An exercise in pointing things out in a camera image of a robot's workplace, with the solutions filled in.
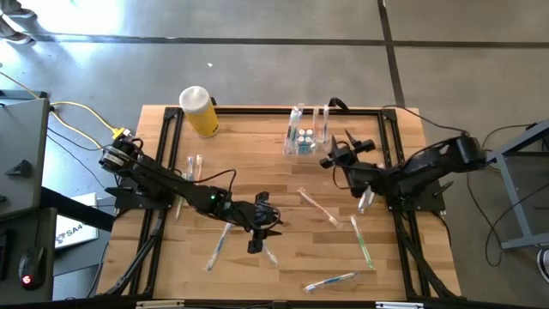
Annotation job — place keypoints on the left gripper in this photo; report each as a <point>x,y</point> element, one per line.
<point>253,219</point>

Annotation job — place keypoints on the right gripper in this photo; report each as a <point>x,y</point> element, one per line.
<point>349,159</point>

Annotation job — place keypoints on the clear acrylic organizer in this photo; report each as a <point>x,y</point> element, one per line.
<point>285,150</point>

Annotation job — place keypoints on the orange yellow toothbrush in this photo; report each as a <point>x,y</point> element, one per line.
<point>319,207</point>

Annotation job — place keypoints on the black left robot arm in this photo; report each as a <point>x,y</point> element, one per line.
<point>171,186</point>

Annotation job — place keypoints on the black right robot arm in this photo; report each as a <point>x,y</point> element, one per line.
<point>429,165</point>

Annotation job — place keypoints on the yellow wipes canister white lid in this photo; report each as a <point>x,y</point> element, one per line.
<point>201,116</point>

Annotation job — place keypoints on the white label strip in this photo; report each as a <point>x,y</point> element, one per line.
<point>158,304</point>
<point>399,305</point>

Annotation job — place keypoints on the grey metal cart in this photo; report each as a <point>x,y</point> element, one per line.
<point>513,201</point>

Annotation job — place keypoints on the white printed sign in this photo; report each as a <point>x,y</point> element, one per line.
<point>79,234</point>

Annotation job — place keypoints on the black beam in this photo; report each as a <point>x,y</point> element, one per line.
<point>77,210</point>

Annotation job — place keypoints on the dark grey desk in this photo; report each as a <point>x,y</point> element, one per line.
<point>47,232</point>

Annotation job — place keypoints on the black computer mouse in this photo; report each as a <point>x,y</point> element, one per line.
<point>32,266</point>

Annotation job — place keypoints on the person's shoe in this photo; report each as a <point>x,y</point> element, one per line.
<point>19,12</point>
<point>15,38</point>
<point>544,266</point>

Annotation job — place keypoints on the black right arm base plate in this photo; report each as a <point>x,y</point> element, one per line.
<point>422,204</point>

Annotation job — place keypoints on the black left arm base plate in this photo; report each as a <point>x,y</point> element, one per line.
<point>128,201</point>

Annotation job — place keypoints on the black bracket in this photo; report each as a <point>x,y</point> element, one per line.
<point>19,168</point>

